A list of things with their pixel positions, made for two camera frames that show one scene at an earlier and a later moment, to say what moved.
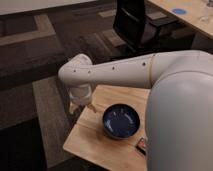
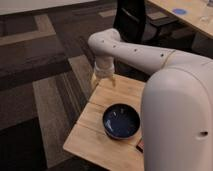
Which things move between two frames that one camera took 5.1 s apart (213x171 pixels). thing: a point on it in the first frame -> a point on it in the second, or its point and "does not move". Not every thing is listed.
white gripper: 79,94 -> 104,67
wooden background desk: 196,13 does not move
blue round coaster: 179,11 does not move
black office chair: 130,24 does not move
